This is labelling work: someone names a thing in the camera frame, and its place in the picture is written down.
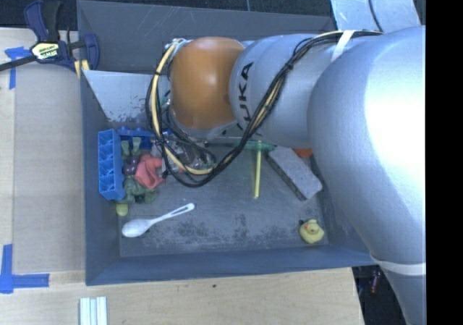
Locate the red cloth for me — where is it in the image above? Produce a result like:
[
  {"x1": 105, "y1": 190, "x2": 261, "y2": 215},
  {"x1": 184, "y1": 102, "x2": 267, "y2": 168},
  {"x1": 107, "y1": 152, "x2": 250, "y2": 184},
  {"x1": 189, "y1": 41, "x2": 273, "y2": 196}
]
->
[{"x1": 134, "y1": 153, "x2": 166, "y2": 189}]

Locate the blue toy brick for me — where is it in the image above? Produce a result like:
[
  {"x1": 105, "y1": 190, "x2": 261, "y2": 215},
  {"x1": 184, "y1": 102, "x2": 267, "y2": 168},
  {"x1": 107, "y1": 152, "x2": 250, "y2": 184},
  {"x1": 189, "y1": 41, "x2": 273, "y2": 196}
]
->
[{"x1": 116, "y1": 125, "x2": 155, "y2": 149}]

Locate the grey metal bin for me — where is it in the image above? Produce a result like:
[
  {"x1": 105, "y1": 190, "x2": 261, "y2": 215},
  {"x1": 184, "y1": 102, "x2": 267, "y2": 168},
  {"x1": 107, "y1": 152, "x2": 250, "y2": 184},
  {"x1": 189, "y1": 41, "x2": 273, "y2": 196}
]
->
[{"x1": 75, "y1": 0, "x2": 377, "y2": 287}]

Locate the green toy figure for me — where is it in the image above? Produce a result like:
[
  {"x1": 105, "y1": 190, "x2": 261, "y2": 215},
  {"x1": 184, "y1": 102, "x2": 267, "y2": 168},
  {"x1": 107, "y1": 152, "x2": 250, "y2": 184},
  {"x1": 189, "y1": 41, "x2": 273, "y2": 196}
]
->
[{"x1": 120, "y1": 137, "x2": 161, "y2": 206}]

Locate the yellow straw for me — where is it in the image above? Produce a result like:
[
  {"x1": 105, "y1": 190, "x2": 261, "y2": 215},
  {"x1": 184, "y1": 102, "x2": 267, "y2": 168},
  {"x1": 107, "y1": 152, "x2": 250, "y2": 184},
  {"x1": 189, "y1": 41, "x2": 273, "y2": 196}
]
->
[{"x1": 252, "y1": 140, "x2": 263, "y2": 200}]

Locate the clear green stick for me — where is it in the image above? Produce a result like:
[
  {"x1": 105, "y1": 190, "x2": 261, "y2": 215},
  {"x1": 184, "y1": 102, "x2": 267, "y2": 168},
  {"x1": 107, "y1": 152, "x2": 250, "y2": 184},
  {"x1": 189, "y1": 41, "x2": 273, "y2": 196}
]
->
[{"x1": 208, "y1": 140, "x2": 278, "y2": 153}]

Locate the blue plastic tray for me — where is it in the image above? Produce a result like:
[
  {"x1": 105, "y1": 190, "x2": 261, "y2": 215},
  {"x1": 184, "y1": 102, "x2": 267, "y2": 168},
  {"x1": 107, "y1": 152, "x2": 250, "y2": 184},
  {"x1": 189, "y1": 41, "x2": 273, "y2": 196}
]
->
[{"x1": 97, "y1": 128, "x2": 127, "y2": 202}]

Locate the white plastic spoon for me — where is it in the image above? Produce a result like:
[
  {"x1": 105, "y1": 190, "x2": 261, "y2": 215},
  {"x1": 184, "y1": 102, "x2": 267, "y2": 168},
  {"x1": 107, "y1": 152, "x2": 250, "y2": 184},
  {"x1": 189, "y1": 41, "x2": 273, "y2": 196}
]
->
[{"x1": 121, "y1": 202, "x2": 196, "y2": 238}]

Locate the grey rectangular block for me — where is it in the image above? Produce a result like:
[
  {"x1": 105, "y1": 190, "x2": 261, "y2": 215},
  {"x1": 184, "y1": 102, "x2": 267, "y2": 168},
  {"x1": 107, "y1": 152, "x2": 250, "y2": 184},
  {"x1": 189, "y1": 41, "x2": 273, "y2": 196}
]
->
[{"x1": 266, "y1": 145, "x2": 323, "y2": 202}]

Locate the yellow rubber duck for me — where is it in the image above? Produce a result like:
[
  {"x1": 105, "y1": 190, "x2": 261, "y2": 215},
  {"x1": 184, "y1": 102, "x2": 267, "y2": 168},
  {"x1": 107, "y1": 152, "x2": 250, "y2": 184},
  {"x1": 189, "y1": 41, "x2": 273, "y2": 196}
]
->
[{"x1": 298, "y1": 218, "x2": 326, "y2": 245}]

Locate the pale wood board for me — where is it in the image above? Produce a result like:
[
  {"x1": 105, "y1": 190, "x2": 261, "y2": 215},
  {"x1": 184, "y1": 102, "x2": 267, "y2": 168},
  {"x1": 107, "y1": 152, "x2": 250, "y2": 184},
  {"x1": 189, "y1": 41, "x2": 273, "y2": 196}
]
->
[{"x1": 12, "y1": 62, "x2": 87, "y2": 276}]

